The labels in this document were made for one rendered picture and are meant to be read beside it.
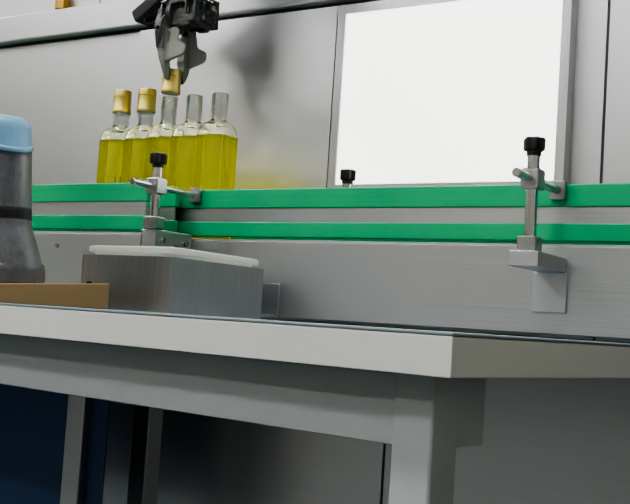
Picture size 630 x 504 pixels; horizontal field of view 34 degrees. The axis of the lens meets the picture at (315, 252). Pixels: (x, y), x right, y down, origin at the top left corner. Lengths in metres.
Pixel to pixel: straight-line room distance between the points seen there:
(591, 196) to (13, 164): 0.77
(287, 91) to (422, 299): 0.57
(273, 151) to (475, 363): 1.14
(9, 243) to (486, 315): 0.66
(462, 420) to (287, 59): 1.15
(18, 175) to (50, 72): 0.99
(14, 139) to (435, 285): 0.62
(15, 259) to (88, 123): 0.92
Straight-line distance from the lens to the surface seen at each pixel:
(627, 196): 1.45
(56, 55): 2.38
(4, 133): 1.40
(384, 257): 1.55
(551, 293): 1.44
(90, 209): 1.82
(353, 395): 0.90
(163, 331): 1.00
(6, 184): 1.39
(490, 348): 0.84
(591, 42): 1.72
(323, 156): 1.85
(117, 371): 1.12
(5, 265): 1.37
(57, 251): 1.84
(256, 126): 1.94
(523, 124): 1.69
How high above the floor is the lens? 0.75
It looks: 4 degrees up
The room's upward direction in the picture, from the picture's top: 4 degrees clockwise
